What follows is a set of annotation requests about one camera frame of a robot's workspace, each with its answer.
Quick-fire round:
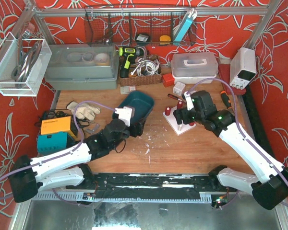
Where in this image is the white power plug adapter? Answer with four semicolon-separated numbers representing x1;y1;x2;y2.
173;82;186;96

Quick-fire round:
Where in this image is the large red spring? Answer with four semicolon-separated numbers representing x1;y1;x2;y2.
165;107;171;116

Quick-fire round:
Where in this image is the woven brown basket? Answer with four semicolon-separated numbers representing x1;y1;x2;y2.
118;64;162;86

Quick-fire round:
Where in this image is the white coiled cable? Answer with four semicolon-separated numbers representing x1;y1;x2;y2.
131;59;160;76

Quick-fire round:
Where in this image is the clear small label bag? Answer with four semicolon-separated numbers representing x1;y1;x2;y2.
120;86;136;94

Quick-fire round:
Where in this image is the black wire hanging basket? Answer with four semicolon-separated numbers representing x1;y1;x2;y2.
84;5;197;47

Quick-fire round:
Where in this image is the purple cable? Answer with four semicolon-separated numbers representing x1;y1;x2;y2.
184;78;288;211
0;101;118;207

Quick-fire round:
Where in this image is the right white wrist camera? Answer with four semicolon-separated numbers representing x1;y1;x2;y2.
183;91;194;111

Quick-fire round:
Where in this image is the metal bracket piece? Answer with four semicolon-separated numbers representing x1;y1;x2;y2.
84;123;100;135

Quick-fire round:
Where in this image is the clear acrylic hanging box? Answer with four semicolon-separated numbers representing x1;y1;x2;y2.
0;33;52;97

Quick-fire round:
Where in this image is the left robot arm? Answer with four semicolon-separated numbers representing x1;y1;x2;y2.
8;118;146;203

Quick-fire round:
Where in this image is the white power supply unit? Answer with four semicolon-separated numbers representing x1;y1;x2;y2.
229;47;256;90

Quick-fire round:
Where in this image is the yellow tape measure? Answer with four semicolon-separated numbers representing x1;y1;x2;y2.
159;35;171;46

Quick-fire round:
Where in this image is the orange power box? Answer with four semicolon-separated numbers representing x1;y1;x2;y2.
41;116;78;137

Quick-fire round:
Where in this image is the teal plastic tray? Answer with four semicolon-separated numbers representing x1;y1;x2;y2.
118;91;155;125

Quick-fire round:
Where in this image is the red small box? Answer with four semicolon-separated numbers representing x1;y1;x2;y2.
162;73;175;87

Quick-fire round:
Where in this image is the small red spring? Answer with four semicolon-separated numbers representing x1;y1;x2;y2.
177;101;183;109

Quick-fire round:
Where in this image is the teal power box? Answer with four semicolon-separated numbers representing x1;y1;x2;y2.
37;132;75;156

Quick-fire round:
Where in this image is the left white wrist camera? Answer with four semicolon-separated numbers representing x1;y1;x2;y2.
114;106;135;127

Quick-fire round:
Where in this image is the black cable duct strip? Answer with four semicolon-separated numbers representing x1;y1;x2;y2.
242;86;275;157

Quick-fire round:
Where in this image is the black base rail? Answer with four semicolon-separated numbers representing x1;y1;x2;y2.
66;173;236;200

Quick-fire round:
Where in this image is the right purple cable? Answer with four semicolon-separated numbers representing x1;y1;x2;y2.
184;78;288;211

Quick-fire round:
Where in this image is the green yellow cordless drill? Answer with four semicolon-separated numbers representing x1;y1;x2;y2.
119;46;144;78

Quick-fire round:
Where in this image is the orange black screwdriver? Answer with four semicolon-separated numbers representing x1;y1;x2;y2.
220;91;233;110

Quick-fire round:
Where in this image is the aluminium frame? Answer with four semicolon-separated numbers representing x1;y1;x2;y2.
0;0;288;230

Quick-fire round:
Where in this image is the grey plastic storage box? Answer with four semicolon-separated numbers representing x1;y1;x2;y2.
45;44;119;91

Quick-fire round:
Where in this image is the white plastic case with handle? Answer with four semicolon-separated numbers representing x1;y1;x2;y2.
171;52;218;84

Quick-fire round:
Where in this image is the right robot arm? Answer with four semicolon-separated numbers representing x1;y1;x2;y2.
173;91;288;210

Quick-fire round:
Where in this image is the white peg base plate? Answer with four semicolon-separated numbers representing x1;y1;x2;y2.
163;106;196;136

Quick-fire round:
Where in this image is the white work glove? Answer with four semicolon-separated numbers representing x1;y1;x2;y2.
66;101;101;121

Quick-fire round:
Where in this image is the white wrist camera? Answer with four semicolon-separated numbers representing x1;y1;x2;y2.
183;91;194;111
114;106;135;127

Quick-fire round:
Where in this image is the red handled ratchet wrench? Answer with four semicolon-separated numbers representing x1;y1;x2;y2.
168;93;182;101

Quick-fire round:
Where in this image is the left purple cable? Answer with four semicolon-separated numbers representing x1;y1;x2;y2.
0;101;118;207

